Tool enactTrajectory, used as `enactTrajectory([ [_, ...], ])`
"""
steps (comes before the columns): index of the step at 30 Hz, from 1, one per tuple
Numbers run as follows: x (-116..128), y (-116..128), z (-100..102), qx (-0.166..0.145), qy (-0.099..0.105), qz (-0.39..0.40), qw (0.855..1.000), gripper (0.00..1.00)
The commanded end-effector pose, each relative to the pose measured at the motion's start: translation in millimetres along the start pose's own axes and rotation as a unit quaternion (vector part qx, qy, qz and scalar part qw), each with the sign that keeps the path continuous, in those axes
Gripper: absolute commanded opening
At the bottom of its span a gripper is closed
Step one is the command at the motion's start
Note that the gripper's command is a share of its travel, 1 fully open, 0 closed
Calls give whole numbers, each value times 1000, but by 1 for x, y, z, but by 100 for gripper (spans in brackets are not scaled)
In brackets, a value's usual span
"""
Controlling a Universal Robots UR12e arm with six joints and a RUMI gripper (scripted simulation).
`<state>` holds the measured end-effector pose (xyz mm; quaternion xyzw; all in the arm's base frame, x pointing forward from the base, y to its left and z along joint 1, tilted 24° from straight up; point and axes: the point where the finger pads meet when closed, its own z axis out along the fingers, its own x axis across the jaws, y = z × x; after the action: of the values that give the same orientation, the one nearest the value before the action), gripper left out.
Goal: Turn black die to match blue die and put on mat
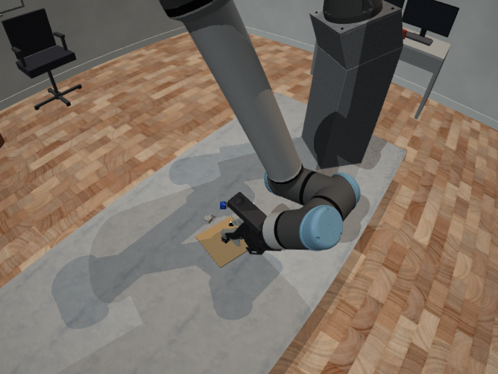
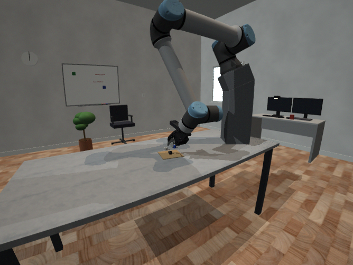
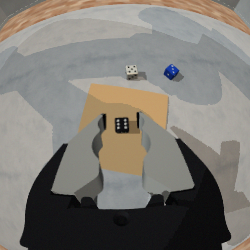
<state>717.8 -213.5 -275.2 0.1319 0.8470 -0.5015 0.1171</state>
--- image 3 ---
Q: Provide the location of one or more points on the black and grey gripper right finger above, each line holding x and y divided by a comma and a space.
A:
172, 169

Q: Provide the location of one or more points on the blue die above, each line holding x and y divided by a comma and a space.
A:
171, 71

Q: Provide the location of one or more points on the white die with black pips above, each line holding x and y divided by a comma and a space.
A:
131, 72

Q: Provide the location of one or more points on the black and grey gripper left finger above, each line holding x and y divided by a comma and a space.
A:
72, 173

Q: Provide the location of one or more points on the orange flat mat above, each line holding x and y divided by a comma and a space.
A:
123, 152

